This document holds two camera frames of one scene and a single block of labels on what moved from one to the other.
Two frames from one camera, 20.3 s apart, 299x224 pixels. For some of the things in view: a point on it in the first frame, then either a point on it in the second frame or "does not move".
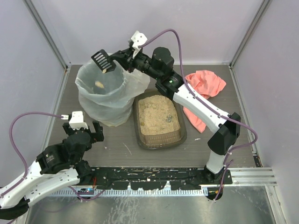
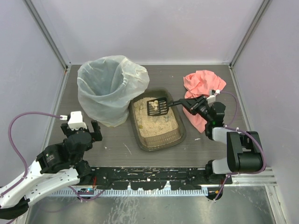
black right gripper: [127, 59] → [195, 106]
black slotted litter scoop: [103, 61] → [159, 106]
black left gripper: [97, 134] does not move
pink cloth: [204, 83] does not move
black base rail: [156, 178] does not move
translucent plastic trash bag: [109, 97] does not move
